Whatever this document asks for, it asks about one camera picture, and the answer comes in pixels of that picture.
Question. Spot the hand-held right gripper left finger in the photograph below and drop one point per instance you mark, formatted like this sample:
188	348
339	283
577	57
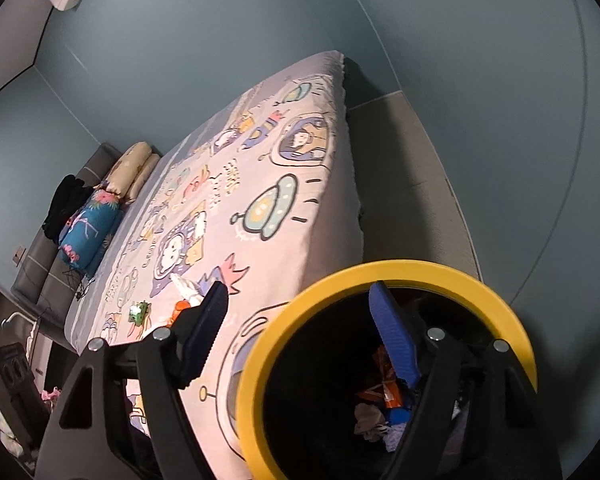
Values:
200	340

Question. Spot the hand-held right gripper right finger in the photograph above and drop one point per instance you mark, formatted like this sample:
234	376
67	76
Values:
395	340

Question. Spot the large orange wrapper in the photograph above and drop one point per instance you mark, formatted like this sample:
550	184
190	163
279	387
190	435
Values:
390	395

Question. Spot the blue wrapper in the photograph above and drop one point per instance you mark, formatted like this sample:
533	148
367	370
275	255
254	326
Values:
397	416

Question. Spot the yellow-rimmed black trash bin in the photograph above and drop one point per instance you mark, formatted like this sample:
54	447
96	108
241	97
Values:
300	310

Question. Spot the small orange wrapper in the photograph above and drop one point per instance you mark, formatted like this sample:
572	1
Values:
181	306

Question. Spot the twisted white plastic bag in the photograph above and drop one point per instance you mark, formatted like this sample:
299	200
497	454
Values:
187	290

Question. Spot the green wrapper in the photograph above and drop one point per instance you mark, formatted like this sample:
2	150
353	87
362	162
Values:
137	312

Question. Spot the blue floral folded quilt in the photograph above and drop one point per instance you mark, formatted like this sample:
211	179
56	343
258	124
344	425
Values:
87	230

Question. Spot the pink cloth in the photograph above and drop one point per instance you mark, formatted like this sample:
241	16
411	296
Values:
50	396

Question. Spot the grey padded headboard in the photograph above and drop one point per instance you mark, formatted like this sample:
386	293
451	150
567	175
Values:
45	260

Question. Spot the white desk lamp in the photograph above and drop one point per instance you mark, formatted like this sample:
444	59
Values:
17	317

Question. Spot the beige pillows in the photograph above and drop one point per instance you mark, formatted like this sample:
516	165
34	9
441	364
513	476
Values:
130	165

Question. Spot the black clothing pile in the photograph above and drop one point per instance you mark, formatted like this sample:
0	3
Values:
65	205

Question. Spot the bed with cartoon printed sheet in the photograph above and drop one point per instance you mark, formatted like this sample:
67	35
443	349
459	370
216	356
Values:
290	160

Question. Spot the white wall socket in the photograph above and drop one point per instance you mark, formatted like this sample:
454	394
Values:
19	255

